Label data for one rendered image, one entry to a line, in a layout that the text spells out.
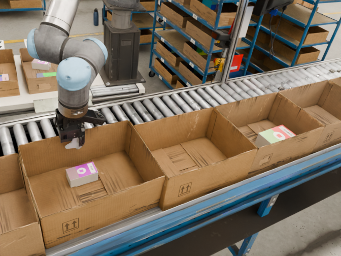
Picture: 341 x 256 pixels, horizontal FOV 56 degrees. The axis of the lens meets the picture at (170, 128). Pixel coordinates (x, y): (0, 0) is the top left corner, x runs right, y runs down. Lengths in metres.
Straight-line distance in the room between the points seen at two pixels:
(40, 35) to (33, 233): 0.57
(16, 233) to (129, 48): 1.32
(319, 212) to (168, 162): 1.62
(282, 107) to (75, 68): 1.06
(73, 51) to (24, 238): 0.54
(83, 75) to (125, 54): 1.09
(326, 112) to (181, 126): 0.92
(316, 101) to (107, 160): 1.24
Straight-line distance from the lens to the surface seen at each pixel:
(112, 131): 1.22
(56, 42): 1.05
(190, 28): 2.92
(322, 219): 2.67
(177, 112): 1.87
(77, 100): 0.96
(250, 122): 1.66
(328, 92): 1.97
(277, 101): 1.67
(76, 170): 1.20
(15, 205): 1.21
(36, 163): 1.21
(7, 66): 2.26
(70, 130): 1.08
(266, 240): 2.35
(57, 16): 1.10
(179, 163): 1.34
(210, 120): 1.44
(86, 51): 1.01
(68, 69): 0.93
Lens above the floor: 1.81
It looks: 38 degrees down
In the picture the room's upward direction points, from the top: 9 degrees clockwise
